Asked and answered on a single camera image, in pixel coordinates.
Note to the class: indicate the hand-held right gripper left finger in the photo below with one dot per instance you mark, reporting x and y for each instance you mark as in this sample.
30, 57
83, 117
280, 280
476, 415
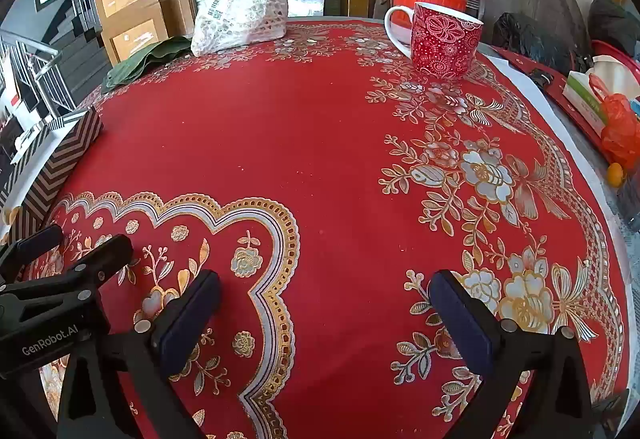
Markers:
187, 324

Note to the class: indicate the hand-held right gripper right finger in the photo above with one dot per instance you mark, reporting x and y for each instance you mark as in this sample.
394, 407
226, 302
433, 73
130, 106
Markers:
462, 324

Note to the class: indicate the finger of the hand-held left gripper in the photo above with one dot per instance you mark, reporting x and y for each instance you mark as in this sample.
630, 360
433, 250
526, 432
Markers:
100, 259
35, 239

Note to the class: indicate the striped box with white inside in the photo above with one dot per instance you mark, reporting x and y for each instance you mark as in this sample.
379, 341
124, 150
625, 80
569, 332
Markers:
65, 159

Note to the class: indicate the metal stair railing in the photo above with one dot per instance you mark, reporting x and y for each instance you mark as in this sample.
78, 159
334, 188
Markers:
45, 69

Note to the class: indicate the grey staircase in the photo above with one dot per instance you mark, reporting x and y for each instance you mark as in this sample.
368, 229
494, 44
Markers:
82, 54

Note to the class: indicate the green cloth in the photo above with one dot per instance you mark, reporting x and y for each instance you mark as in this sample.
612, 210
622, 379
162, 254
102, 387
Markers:
145, 61

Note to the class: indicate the red floral tablecloth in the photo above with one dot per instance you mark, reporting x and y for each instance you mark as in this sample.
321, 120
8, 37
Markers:
310, 159

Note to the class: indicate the small tangerine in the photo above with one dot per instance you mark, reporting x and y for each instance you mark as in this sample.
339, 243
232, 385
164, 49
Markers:
615, 174

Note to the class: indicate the orange plastic bag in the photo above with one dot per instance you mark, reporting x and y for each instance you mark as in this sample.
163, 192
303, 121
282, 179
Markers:
620, 124

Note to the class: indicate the green and white tissue box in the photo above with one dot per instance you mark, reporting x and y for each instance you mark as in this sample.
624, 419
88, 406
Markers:
582, 99

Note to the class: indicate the white mesh bag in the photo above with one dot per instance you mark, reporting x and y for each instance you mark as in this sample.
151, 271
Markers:
240, 14

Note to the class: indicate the red floral mug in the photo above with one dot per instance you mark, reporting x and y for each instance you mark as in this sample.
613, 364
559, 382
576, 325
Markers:
445, 41

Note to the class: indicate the black plastic bag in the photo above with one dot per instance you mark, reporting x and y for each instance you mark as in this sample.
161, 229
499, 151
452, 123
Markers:
530, 41

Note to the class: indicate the red plastic basin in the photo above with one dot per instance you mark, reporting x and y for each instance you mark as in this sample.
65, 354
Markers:
617, 50

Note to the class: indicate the dark cushion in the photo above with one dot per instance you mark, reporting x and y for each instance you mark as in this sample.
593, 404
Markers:
607, 19

